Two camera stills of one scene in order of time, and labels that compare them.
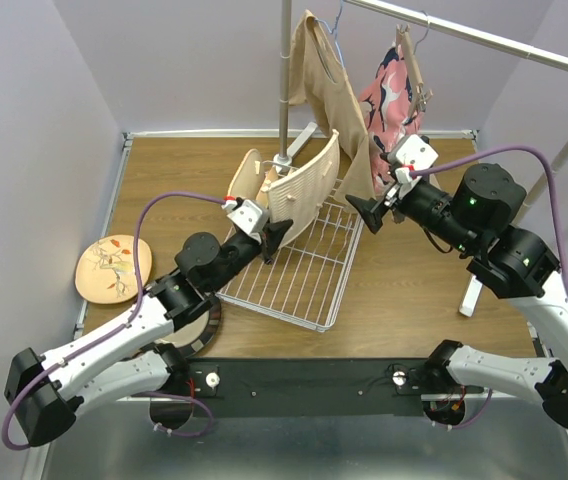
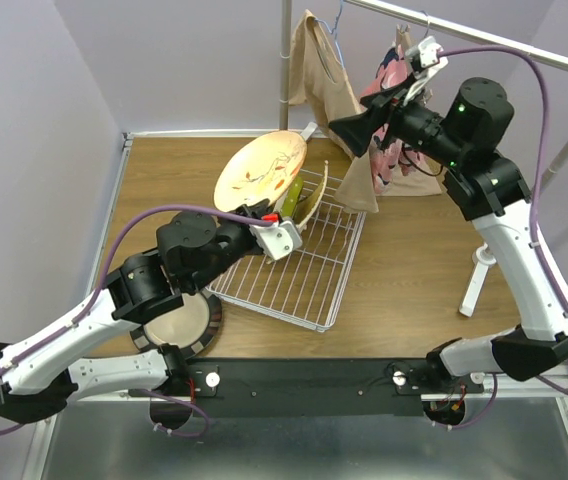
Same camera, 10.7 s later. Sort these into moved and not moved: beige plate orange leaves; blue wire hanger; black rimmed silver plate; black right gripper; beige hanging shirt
Moved: black right gripper; beige plate orange leaves
Not moved: black rimmed silver plate; blue wire hanger; beige hanging shirt
